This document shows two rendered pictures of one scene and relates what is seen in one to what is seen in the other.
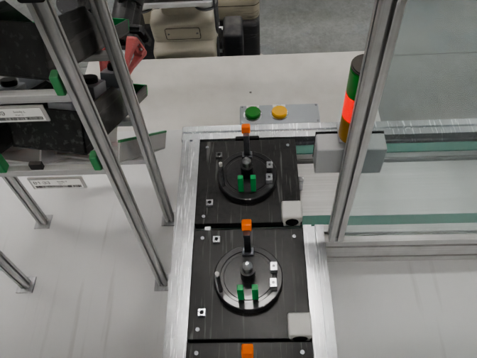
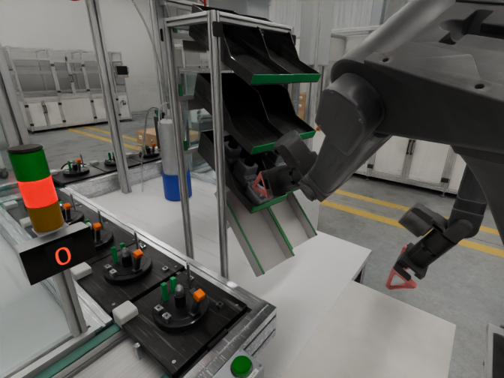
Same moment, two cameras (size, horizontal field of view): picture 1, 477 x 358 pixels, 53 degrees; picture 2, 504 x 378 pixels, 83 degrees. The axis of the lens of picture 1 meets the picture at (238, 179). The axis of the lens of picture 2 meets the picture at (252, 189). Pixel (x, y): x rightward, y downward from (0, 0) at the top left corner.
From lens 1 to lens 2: 1.23 m
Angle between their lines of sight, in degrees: 89
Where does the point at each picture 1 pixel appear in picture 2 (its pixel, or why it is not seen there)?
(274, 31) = not seen: outside the picture
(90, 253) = (241, 255)
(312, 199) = (122, 363)
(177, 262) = (178, 255)
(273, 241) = (127, 292)
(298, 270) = (97, 291)
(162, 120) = (328, 337)
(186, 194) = (214, 280)
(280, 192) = (145, 320)
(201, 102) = not seen: outside the picture
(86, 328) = (205, 242)
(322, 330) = not seen: hidden behind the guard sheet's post
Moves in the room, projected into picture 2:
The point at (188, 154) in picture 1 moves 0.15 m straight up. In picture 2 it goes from (244, 295) to (244, 250)
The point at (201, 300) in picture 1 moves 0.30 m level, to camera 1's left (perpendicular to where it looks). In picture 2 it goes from (148, 250) to (208, 216)
